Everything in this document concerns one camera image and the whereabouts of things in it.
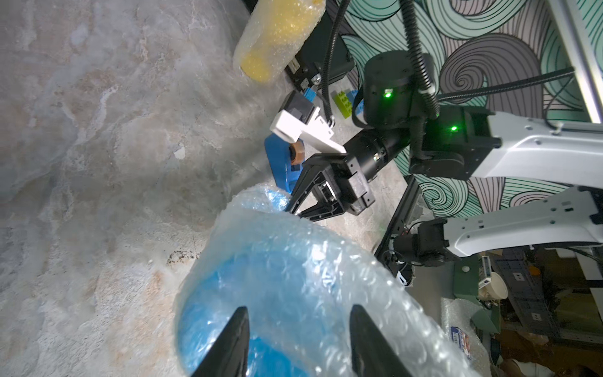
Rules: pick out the blue toy brick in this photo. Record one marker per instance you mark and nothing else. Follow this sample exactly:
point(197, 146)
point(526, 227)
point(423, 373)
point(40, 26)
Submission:
point(359, 109)

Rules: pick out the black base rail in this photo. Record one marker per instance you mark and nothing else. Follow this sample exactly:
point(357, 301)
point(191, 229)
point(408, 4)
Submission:
point(399, 224)

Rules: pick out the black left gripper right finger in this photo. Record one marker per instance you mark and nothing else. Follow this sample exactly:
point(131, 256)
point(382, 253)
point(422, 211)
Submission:
point(371, 354)

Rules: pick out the green toy brick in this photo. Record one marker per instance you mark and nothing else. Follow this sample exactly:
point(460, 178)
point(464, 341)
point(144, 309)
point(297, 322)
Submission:
point(343, 104)

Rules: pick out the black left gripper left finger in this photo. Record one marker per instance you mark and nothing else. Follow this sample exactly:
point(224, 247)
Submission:
point(229, 354)

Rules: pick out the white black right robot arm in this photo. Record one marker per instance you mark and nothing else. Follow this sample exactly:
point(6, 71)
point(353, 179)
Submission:
point(461, 143)

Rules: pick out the blue plastic wine glass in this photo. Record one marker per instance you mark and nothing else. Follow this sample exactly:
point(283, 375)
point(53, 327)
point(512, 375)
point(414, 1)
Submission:
point(285, 271)

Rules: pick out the blue tape dispenser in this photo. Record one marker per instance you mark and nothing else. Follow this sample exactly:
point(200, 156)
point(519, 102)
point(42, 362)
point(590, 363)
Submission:
point(285, 161)

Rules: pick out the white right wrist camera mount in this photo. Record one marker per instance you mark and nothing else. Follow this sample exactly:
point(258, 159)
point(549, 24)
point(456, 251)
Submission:
point(299, 119)

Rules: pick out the black hard case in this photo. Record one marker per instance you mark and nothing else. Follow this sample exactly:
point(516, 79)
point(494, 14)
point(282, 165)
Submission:
point(289, 37)

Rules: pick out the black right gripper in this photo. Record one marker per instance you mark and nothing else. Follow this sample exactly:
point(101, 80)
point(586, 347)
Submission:
point(340, 182)

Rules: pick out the yellow plastic wine glass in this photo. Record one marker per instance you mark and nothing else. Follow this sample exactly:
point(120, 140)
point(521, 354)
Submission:
point(278, 33)

